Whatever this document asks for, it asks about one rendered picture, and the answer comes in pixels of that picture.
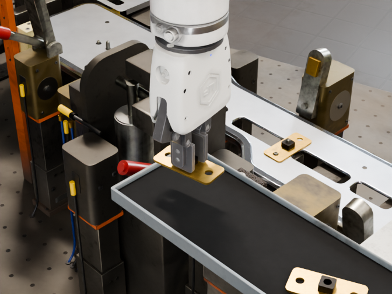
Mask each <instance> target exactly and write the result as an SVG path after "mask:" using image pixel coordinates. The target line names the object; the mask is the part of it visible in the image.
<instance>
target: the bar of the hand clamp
mask: <svg viewBox="0 0 392 294"><path fill-rule="evenodd" d="M24 2H25V5H26V9H27V12H28V15H29V19H30V23H31V26H32V29H33V33H34V37H36V38H39V39H43V41H44V45H45V49H46V52H47V46H48V45H49V44H50V43H51V42H53V41H56V39H55V36H54V31H53V27H52V24H51V20H50V16H49V13H48V9H47V5H46V1H45V0H24Z"/></svg>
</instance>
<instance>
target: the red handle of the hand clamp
mask: <svg viewBox="0 0 392 294"><path fill-rule="evenodd" d="M0 39H2V40H8V39H9V40H13V41H18V42H20V43H25V44H29V45H31V46H36V47H40V48H42V49H46V48H45V45H44V41H43V39H42V38H36V37H32V36H28V35H25V34H22V33H17V32H15V31H11V30H10V29H9V28H7V27H3V26H0Z"/></svg>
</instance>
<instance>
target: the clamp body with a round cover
mask: <svg viewBox="0 0 392 294"><path fill-rule="evenodd" d="M273 193H274V194H276V195H278V196H280V197H281V198H283V199H285V200H286V201H288V202H290V203H291V204H293V205H294V206H296V207H298V208H300V209H301V210H303V211H305V212H306V213H308V214H309V215H311V216H313V217H315V218H316V219H318V220H320V221H321V222H323V223H325V224H326V225H328V226H329V227H331V228H333V229H334V230H336V231H337V226H338V218H339V212H340V203H341V193H340V192H339V191H337V190H335V189H334V188H332V187H330V186H329V185H327V184H325V183H323V182H321V181H320V180H318V179H316V178H314V177H313V176H311V175H309V174H300V175H298V176H297V177H295V178H294V179H292V180H291V181H289V182H288V183H286V184H285V185H283V186H282V187H280V188H278V189H277V190H275V191H274V192H273Z"/></svg>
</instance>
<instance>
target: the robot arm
mask: <svg viewBox="0 0 392 294"><path fill-rule="evenodd" d="M228 27H229V0H150V30H151V33H152V34H153V35H154V36H155V41H156V43H155V45H154V48H153V55H152V64H151V71H150V92H149V99H150V116H151V119H152V121H153V123H156V124H155V129H154V132H153V139H154V140H156V141H158V142H160V143H162V144H163V143H166V142H170V158H171V164H172V165H173V166H176V167H178V168H180V169H182V170H185V171H187V172H189V173H192V172H193V171H194V170H195V156H197V157H198V161H199V162H203V163H204V162H205V161H207V158H208V134H206V132H209V130H210V129H211V117H212V116H213V115H214V114H216V113H217V112H218V111H219V110H220V109H222V108H223V107H224V106H226V104H227V103H228V102H229V100H230V95H231V63H230V48H229V40H228V35H227V32H228Z"/></svg>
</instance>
